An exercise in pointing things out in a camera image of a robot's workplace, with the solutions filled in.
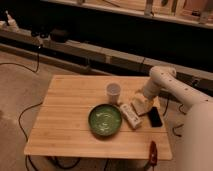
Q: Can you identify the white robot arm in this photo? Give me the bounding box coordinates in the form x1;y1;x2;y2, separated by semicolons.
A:
140;66;213;171

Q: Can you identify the white sponge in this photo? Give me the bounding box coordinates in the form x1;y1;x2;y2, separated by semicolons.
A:
132;100;146;116

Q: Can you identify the black box on ledge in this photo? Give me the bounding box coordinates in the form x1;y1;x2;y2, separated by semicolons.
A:
50;29;69;43

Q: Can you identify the white power strip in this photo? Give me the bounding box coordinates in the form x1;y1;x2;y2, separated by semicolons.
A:
120;103;142;129

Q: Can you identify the white spray bottle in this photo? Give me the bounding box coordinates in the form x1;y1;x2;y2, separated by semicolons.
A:
5;11;19;32

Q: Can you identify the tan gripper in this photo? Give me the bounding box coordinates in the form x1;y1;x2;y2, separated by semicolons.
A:
133;90;154;113

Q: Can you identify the black smartphone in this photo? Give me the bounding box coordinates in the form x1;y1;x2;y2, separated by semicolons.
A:
148;107;162;127

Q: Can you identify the wooden table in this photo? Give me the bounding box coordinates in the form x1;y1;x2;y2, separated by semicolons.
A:
24;75;172;160

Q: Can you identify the translucent plastic cup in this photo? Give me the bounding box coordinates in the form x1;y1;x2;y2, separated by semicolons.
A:
106;83;121;104

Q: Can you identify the black floor cable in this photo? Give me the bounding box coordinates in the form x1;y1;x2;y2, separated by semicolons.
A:
18;101;44;171

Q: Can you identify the green ceramic bowl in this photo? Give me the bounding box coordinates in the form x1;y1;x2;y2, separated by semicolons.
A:
88;104;122;137

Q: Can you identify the red handled tool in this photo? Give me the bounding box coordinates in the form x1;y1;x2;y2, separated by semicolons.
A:
149;141;158;166

